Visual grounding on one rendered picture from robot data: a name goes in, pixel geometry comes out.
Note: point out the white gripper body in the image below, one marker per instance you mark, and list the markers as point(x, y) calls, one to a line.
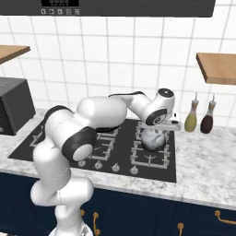
point(166, 126)

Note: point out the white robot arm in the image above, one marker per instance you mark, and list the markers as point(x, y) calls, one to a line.
point(58, 129)

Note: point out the white grey kettle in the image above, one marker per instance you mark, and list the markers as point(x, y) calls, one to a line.
point(152, 140)

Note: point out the yellow oil bottle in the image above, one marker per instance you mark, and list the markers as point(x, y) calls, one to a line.
point(191, 121)

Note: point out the dark brown sauce bottle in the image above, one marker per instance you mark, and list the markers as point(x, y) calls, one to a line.
point(207, 123)

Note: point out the black hob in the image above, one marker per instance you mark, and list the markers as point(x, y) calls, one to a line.
point(123, 147)

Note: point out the silver hob knob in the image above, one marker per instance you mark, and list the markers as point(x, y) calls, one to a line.
point(134, 170)
point(98, 165)
point(115, 167)
point(81, 163)

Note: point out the navy cupboard door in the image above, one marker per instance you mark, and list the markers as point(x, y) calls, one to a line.
point(15, 206)
point(135, 215)

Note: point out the navy drawer front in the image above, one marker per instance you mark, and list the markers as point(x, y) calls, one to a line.
point(206, 226)

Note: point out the black range hood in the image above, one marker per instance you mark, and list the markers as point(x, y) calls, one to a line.
point(138, 7)

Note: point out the dark grey toaster oven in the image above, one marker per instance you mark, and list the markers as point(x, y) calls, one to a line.
point(15, 104)

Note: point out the wooden wall shelf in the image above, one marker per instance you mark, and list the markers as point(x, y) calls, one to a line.
point(9, 52)
point(219, 67)

